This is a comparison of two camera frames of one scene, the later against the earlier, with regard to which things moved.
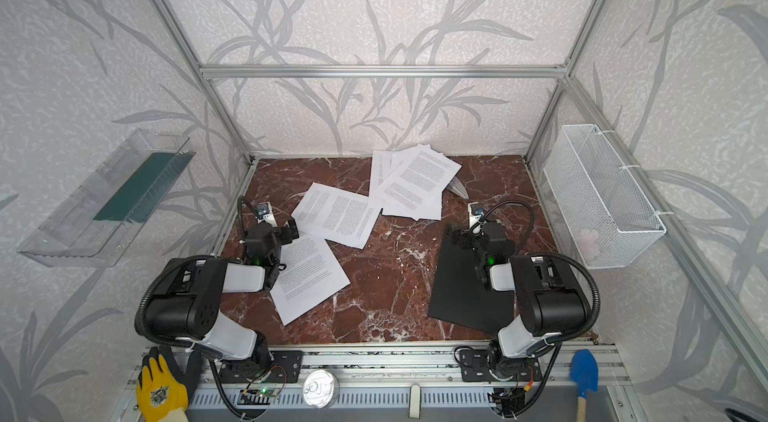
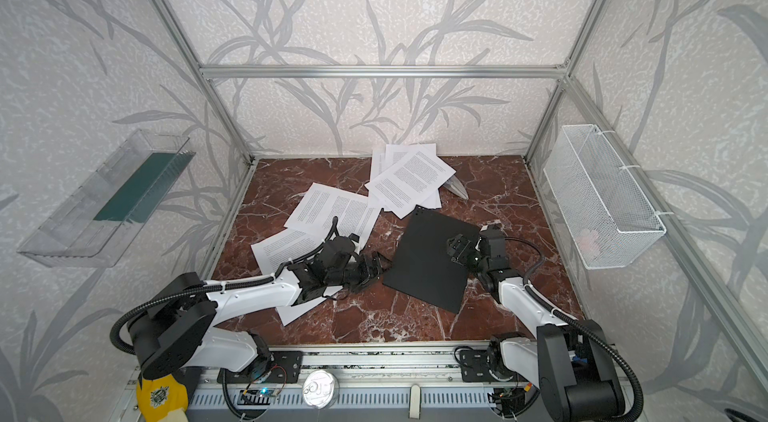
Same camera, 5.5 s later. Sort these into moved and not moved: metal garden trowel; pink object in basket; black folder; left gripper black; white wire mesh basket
Moved: black folder; left gripper black
Not moved: pink object in basket; metal garden trowel; white wire mesh basket
